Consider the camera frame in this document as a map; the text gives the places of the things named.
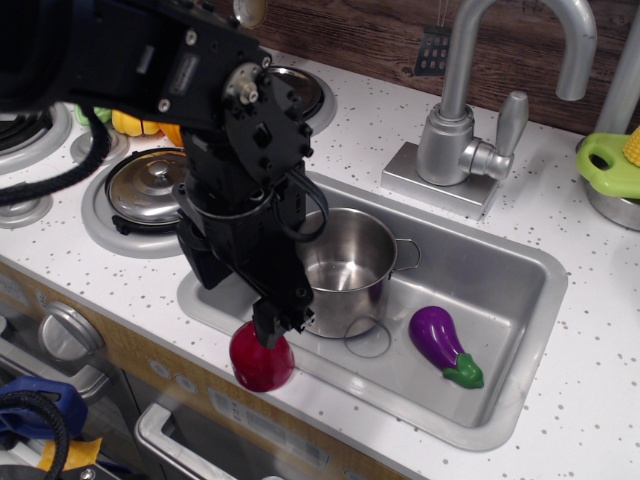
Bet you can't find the blue clamp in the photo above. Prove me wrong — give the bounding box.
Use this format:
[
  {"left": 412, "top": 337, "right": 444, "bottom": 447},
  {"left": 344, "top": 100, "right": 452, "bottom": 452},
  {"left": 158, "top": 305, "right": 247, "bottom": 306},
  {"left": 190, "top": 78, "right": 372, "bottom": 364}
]
[{"left": 1, "top": 376, "right": 88, "bottom": 444}]

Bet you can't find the black hanging spatula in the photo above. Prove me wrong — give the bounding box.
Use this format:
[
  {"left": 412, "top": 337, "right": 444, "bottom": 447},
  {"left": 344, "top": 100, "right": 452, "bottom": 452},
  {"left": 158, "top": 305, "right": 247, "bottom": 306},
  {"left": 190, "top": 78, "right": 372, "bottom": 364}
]
[{"left": 414, "top": 1, "right": 452, "bottom": 77}]

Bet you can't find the silver toy faucet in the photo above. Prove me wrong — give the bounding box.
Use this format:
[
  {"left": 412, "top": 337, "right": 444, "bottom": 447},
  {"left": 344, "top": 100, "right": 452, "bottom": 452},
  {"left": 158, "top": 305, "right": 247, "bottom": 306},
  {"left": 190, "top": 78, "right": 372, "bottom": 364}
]
[{"left": 381, "top": 0, "right": 599, "bottom": 222}]

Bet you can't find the back right stove burner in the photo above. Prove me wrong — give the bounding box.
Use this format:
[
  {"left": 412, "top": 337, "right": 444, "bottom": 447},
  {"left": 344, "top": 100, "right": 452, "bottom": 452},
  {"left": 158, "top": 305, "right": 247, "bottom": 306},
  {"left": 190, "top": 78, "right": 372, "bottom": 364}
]
[{"left": 269, "top": 66, "right": 337, "bottom": 135}]

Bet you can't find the silver metal bowl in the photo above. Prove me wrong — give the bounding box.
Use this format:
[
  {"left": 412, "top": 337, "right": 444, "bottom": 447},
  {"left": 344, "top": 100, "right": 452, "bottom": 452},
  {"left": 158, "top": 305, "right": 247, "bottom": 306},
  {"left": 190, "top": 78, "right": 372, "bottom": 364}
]
[{"left": 574, "top": 135, "right": 640, "bottom": 232}]

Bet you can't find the silver pot lid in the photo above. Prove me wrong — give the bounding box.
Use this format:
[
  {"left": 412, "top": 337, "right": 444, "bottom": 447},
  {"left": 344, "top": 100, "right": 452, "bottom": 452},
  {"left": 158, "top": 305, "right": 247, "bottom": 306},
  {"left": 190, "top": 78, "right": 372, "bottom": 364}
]
[{"left": 104, "top": 148, "right": 188, "bottom": 235}]

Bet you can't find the silver oven door handle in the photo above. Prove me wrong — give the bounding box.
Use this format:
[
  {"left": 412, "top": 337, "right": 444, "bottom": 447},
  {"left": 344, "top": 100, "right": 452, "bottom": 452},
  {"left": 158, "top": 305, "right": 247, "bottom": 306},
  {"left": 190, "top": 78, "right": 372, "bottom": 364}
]
[{"left": 134, "top": 402, "right": 259, "bottom": 479}]

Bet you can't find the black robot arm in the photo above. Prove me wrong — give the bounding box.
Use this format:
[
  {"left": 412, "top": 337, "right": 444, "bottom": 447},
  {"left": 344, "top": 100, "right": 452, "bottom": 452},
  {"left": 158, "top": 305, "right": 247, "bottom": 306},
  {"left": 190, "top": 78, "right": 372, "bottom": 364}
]
[{"left": 1, "top": 1, "right": 327, "bottom": 348}]

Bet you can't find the stainless steel pot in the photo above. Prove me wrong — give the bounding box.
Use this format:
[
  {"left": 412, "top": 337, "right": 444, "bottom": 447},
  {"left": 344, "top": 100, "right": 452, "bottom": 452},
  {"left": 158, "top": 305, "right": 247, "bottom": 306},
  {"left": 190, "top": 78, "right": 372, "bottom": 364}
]
[{"left": 297, "top": 208, "right": 422, "bottom": 339}]

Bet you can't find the red sweet potato toy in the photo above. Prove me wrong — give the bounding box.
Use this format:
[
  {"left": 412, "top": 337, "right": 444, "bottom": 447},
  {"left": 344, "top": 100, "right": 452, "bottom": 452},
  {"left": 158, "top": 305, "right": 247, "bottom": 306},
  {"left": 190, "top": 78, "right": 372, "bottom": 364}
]
[{"left": 229, "top": 322, "right": 295, "bottom": 393}]

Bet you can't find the orange toy vegetable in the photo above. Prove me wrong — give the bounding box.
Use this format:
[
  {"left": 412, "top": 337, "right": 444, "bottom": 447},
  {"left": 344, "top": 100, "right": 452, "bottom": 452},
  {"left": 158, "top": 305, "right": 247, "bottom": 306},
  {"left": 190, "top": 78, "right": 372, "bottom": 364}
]
[{"left": 159, "top": 123, "right": 184, "bottom": 148}]

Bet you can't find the yellow tape piece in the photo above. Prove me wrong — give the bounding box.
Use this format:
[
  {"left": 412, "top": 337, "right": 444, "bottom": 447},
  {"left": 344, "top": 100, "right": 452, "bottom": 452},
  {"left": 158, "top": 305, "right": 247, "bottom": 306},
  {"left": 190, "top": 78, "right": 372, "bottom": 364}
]
[{"left": 37, "top": 437, "right": 103, "bottom": 471}]

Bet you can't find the stainless steel sink basin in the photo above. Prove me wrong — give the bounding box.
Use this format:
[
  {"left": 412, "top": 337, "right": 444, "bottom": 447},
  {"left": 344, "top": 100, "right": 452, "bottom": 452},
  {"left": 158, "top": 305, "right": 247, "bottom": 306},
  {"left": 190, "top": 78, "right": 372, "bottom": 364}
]
[{"left": 177, "top": 171, "right": 569, "bottom": 453}]

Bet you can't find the round wall hook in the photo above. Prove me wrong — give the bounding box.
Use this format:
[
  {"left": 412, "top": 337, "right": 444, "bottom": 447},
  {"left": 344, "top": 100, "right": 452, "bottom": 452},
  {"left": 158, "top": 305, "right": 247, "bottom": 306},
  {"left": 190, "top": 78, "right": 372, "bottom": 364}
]
[{"left": 232, "top": 0, "right": 268, "bottom": 29}]

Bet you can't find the yellow toy corn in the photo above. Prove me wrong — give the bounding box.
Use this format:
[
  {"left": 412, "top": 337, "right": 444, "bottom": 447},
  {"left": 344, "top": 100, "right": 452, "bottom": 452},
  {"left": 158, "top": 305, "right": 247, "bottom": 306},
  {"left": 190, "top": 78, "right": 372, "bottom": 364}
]
[{"left": 622, "top": 127, "right": 640, "bottom": 167}]

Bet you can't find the front right stove burner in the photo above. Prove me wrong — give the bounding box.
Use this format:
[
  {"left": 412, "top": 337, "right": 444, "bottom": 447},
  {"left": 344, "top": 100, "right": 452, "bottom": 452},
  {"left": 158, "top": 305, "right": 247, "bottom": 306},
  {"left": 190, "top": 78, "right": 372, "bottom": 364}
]
[{"left": 81, "top": 163, "right": 181, "bottom": 259}]

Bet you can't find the silver stove knob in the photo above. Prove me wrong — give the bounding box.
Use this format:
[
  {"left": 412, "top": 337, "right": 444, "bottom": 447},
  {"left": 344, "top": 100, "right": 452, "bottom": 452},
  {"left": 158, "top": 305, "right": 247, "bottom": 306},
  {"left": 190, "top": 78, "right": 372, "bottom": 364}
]
[{"left": 38, "top": 301, "right": 105, "bottom": 362}]

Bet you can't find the grey vertical pole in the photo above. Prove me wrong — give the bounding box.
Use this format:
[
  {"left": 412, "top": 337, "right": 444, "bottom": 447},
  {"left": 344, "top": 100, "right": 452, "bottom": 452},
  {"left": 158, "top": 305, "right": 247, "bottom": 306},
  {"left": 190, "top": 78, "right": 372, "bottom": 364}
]
[{"left": 594, "top": 11, "right": 639, "bottom": 134}]

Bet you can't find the purple toy eggplant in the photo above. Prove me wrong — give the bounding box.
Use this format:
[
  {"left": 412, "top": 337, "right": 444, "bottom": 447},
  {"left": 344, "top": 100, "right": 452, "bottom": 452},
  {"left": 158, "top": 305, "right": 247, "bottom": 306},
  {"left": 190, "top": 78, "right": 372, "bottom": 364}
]
[{"left": 408, "top": 306, "right": 484, "bottom": 389}]

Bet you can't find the yellow toy bell pepper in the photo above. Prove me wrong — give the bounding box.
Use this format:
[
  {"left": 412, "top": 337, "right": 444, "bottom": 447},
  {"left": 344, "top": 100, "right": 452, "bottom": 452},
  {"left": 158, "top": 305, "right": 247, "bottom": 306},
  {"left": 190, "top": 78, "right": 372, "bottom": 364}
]
[{"left": 111, "top": 110, "right": 160, "bottom": 137}]

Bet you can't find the black braided cable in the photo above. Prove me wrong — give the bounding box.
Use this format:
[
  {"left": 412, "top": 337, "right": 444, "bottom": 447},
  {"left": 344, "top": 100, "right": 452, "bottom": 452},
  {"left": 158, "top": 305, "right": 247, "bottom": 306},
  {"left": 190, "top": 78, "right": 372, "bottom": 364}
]
[{"left": 0, "top": 107, "right": 112, "bottom": 206}]

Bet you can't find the stove burner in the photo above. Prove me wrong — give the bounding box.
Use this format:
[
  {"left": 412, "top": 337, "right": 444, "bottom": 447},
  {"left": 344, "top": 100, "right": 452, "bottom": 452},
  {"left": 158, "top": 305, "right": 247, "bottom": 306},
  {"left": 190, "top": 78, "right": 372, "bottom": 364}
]
[
  {"left": 81, "top": 163, "right": 181, "bottom": 259},
  {"left": 269, "top": 66, "right": 337, "bottom": 135},
  {"left": 1, "top": 103, "right": 73, "bottom": 175}
]

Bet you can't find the left stove burner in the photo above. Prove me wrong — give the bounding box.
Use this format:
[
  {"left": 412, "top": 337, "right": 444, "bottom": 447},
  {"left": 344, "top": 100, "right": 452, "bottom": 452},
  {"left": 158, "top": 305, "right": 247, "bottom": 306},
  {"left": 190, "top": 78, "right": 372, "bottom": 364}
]
[{"left": 1, "top": 103, "right": 73, "bottom": 175}]

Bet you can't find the green toy vegetable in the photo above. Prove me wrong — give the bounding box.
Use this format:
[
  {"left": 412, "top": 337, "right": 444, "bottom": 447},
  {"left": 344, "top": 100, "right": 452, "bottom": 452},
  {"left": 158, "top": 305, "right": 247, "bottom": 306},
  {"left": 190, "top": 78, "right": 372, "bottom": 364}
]
[{"left": 74, "top": 105, "right": 112, "bottom": 126}]

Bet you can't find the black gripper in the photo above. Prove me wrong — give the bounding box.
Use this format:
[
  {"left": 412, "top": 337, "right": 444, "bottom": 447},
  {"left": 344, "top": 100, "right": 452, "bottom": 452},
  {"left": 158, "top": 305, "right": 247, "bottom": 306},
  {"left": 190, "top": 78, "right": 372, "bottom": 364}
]
[{"left": 176, "top": 147, "right": 329, "bottom": 348}]

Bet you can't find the green toy cutting board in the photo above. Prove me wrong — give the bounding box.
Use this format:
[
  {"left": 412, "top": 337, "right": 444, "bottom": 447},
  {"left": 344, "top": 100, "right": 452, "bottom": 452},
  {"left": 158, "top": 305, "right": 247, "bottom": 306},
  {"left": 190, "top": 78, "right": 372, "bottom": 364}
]
[{"left": 576, "top": 133, "right": 639, "bottom": 200}]

